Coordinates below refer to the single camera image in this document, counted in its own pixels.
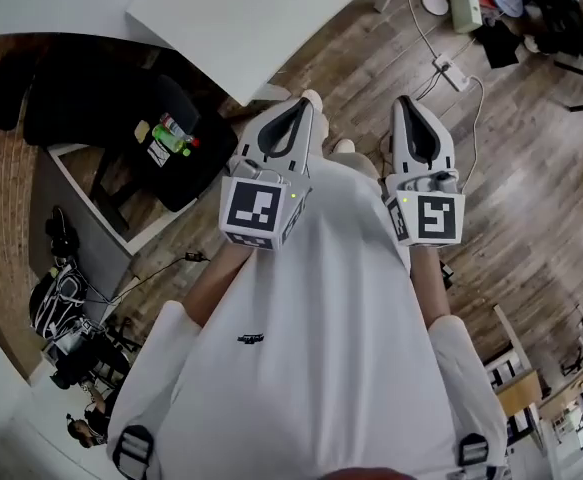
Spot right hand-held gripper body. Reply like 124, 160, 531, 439
381, 165, 467, 249

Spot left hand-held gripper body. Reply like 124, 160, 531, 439
219, 157, 314, 252

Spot person's right forearm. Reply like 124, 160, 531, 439
409, 246, 453, 327

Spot person's left forearm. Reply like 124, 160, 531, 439
184, 240, 253, 327

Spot person's left beige shoe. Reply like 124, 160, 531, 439
298, 87, 328, 122

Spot clear bottle with red cap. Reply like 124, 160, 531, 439
159, 112, 201, 149

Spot white power strip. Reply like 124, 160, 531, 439
431, 53, 472, 93

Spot green plastic bottle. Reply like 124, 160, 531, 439
151, 123, 192, 158

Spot white table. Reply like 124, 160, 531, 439
124, 0, 408, 108

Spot black cloth on floor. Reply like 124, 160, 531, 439
473, 17, 525, 70

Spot person's white shirt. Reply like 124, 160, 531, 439
105, 150, 510, 480

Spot pale green rectangular box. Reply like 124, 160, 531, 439
448, 0, 483, 34

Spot black office chair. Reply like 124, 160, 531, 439
0, 42, 239, 214

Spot wooden chair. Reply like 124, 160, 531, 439
481, 303, 545, 419

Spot black shoes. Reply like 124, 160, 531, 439
44, 204, 81, 260

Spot black bag with white stripes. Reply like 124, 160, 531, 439
27, 261, 91, 342

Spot white power cable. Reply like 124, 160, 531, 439
401, 0, 487, 189

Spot grey cabinet with white frame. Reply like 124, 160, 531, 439
28, 142, 137, 319

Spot right backpack strap buckle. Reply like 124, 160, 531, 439
456, 431, 493, 470

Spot backpack strap buckle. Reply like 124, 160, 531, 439
112, 423, 156, 475
456, 431, 493, 470

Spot left backpack strap buckle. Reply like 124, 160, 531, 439
112, 423, 156, 475

